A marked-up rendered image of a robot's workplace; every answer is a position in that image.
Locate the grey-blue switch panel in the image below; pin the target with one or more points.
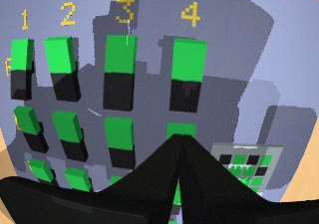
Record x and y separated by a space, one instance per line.
89 89

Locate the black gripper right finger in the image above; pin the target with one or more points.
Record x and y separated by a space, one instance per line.
211 195

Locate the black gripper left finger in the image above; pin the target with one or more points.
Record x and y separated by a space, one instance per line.
144 196

